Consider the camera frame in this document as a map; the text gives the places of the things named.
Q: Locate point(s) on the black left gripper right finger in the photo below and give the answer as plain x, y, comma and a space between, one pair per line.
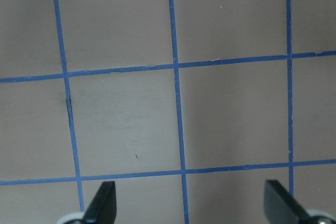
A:
280, 206

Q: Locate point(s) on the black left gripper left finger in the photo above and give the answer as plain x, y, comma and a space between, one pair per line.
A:
103, 207

